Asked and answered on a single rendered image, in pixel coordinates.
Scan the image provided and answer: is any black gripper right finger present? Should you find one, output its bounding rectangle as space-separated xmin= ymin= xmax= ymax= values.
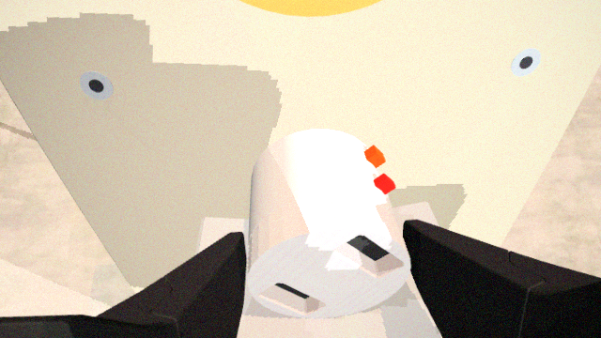
xmin=403 ymin=219 xmax=601 ymax=338

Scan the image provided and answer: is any white cylinder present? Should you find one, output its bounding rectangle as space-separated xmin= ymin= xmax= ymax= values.
xmin=247 ymin=129 xmax=410 ymax=318

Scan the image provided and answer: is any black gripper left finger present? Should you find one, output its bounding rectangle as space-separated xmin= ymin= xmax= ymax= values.
xmin=0 ymin=232 xmax=247 ymax=338

